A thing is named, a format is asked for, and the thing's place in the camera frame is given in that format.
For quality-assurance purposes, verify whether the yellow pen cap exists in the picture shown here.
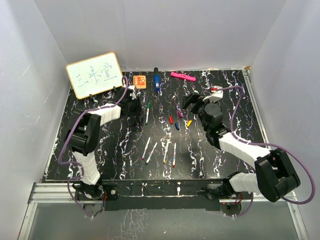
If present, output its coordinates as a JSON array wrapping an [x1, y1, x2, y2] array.
[[186, 120, 192, 127]]

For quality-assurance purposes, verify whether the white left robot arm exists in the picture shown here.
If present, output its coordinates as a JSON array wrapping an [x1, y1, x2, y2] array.
[[67, 86, 142, 200]]

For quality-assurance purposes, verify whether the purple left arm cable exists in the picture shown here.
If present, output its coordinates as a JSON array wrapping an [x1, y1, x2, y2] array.
[[57, 76, 129, 221]]

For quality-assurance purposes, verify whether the blue pen cap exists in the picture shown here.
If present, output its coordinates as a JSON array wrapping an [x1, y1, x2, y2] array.
[[174, 122, 180, 131]]

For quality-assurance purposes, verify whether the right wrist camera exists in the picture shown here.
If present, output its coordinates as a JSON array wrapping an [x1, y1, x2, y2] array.
[[203, 85, 224, 103]]

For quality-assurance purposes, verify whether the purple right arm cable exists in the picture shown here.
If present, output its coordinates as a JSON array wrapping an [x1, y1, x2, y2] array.
[[207, 85, 316, 218]]

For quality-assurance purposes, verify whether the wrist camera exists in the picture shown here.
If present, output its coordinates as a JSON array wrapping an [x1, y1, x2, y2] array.
[[126, 85, 137, 100], [203, 85, 224, 103]]

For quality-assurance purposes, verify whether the yellow marker pen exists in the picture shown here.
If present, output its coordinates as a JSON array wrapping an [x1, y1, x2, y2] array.
[[163, 139, 170, 164]]

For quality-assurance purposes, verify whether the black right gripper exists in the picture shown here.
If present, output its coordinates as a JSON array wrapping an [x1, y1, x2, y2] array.
[[182, 92, 217, 132]]

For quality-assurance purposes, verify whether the pink plastic clip bar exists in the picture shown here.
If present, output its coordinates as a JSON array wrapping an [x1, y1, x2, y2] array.
[[170, 71, 196, 82]]

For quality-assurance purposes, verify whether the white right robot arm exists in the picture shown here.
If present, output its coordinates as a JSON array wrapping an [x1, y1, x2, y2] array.
[[182, 90, 301, 203]]

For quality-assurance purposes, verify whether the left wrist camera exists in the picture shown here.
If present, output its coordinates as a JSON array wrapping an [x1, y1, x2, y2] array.
[[126, 85, 137, 100]]

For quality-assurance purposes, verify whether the purple marker pen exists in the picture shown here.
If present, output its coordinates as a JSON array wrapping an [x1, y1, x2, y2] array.
[[141, 136, 151, 160]]

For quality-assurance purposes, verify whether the small yellow-framed whiteboard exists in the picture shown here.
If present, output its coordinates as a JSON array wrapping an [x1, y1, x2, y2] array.
[[65, 52, 123, 100]]

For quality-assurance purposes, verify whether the green marker pen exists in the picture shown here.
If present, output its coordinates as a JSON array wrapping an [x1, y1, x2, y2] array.
[[145, 102, 151, 125]]

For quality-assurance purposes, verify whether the blue marker pen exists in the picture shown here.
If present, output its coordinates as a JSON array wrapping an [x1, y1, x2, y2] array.
[[145, 142, 158, 165]]

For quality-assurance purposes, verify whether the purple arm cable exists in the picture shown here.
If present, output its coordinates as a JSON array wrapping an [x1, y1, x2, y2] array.
[[207, 85, 316, 218], [57, 76, 129, 221]]

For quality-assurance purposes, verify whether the purple pen cap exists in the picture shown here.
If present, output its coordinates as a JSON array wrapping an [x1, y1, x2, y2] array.
[[177, 110, 183, 118]]

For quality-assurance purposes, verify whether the blue stapler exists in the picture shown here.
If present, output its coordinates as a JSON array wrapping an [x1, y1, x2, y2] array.
[[153, 67, 161, 92]]

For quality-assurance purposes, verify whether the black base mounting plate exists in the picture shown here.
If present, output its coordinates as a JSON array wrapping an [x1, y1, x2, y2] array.
[[74, 179, 247, 212]]

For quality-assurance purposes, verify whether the small orange notebook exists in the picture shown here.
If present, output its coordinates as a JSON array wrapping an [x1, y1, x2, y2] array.
[[132, 75, 147, 89]]

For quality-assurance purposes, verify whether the red marker pen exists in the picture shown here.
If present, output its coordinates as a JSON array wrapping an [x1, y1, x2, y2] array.
[[172, 142, 177, 168]]

